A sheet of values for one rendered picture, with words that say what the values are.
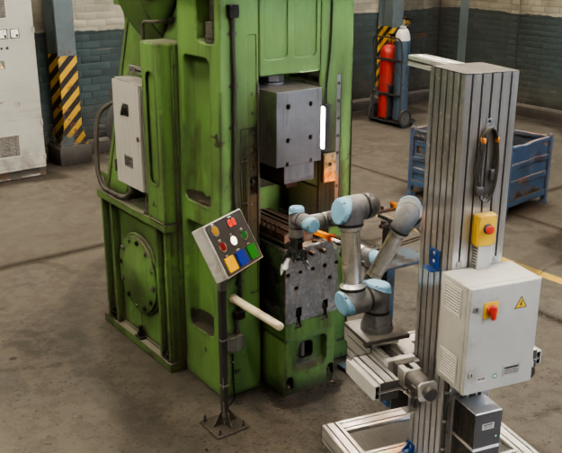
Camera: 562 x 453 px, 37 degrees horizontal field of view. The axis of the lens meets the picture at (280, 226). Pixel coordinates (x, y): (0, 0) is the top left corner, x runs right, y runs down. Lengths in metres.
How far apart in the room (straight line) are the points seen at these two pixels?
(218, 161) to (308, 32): 0.85
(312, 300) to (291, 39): 1.45
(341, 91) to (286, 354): 1.52
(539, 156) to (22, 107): 5.37
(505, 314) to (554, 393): 1.81
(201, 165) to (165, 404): 1.37
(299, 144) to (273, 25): 0.63
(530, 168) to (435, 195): 4.90
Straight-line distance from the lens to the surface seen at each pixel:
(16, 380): 5.33
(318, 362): 4.97
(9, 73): 9.34
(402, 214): 3.96
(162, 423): 4.73
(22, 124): 9.47
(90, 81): 10.41
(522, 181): 8.27
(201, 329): 4.94
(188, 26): 4.51
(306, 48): 4.58
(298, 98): 4.41
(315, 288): 4.73
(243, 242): 4.21
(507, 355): 3.56
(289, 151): 4.43
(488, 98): 3.36
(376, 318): 3.80
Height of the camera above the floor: 2.52
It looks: 19 degrees down
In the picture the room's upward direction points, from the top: straight up
